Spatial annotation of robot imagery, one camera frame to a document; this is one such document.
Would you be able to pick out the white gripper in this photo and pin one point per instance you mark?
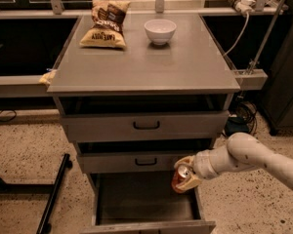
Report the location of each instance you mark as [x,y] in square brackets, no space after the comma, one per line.
[200,167]

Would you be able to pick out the orange coke can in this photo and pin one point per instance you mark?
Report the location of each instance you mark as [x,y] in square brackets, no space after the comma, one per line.
[181,177]

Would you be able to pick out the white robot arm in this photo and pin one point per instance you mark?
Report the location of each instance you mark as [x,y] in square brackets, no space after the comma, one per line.
[241,153]

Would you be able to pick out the grey top drawer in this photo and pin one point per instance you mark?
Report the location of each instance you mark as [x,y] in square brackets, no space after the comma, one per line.
[149,126]

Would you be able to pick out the grey drawer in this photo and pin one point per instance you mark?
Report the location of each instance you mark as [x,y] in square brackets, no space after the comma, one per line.
[130,162]
[149,126]
[145,203]

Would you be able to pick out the grey middle drawer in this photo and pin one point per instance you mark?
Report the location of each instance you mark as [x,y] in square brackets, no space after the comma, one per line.
[130,162]

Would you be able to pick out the grey bottom drawer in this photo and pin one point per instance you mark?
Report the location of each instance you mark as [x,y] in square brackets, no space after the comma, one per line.
[145,203]

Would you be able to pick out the grey drawer cabinet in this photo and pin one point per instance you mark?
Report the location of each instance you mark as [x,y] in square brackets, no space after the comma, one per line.
[186,75]

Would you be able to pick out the dark grey cabinet right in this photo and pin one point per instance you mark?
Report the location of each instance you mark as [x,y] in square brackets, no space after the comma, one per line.
[276,99]

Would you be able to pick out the white ceramic bowl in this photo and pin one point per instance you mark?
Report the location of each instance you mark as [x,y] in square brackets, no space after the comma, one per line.
[160,31]

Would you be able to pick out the black floor stand bar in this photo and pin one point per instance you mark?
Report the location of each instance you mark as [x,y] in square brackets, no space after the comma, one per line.
[44,226]

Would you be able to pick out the yellow sponge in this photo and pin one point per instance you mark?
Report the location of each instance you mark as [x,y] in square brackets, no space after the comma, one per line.
[48,77]

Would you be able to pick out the white power strip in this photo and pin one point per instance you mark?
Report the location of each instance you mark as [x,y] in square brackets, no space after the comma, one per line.
[242,6]

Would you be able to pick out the yellow brown chip bag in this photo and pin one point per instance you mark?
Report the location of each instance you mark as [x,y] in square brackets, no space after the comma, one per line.
[107,30]

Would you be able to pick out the metal diagonal rod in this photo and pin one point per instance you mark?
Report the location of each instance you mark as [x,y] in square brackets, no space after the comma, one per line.
[259,7]

